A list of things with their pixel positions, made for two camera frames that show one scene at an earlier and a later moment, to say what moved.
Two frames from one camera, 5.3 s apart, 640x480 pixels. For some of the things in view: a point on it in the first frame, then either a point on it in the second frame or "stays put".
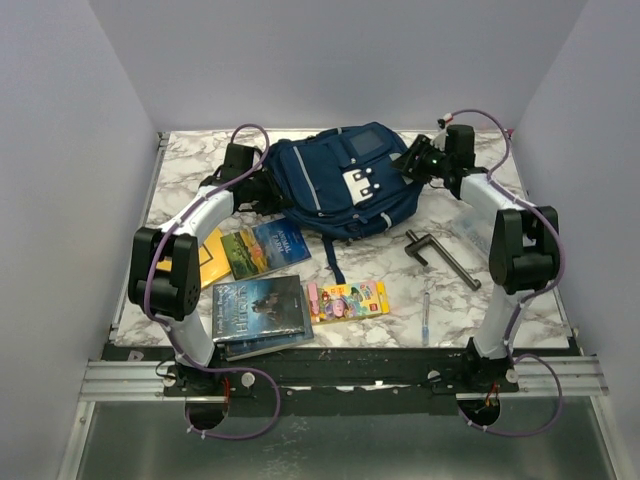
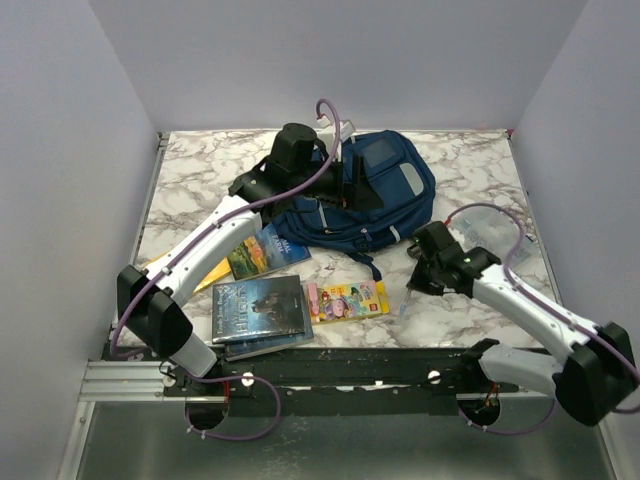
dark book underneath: x=245 y=348 stays put
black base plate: x=348 y=380 stays put
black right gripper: x=419 y=148 to x=417 y=281
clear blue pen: x=425 y=320 to x=404 y=306
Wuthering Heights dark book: x=256 y=309 stays put
